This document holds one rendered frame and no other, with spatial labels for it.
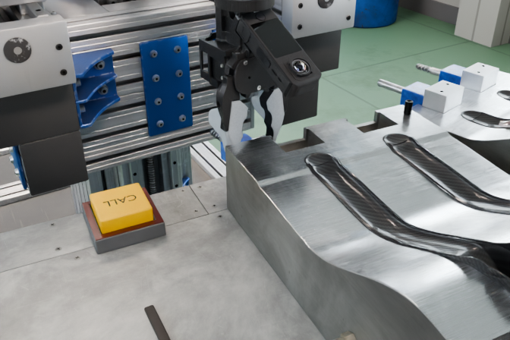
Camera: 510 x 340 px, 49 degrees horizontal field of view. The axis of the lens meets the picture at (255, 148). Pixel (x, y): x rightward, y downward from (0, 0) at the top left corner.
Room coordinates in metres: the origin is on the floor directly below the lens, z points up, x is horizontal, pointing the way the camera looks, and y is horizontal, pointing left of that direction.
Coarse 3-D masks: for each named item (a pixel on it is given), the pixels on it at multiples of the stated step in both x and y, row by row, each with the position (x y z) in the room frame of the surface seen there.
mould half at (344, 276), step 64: (320, 128) 0.61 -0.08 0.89; (384, 128) 0.61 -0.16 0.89; (256, 192) 0.49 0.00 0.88; (320, 192) 0.48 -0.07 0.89; (384, 192) 0.48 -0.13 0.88; (320, 256) 0.38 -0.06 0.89; (384, 256) 0.36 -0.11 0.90; (320, 320) 0.37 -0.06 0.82; (384, 320) 0.30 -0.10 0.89; (448, 320) 0.26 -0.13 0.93
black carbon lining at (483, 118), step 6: (504, 90) 0.81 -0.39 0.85; (504, 96) 0.79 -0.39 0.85; (462, 114) 0.72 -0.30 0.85; (468, 114) 0.73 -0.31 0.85; (474, 114) 0.73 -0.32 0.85; (480, 114) 0.73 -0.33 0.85; (486, 114) 0.72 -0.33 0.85; (468, 120) 0.70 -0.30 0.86; (474, 120) 0.72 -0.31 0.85; (480, 120) 0.71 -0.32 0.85; (486, 120) 0.71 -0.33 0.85; (492, 120) 0.71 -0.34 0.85; (498, 120) 0.71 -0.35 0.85; (504, 120) 0.70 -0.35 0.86; (486, 126) 0.68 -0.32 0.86; (492, 126) 0.70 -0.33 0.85; (498, 126) 0.69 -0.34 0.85
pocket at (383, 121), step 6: (378, 114) 0.66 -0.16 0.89; (378, 120) 0.66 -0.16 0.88; (384, 120) 0.65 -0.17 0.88; (390, 120) 0.64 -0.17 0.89; (354, 126) 0.65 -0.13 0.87; (360, 126) 0.65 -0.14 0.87; (366, 126) 0.65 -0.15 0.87; (372, 126) 0.65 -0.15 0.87; (378, 126) 0.66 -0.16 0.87; (384, 126) 0.65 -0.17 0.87; (390, 126) 0.64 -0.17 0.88; (366, 132) 0.65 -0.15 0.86
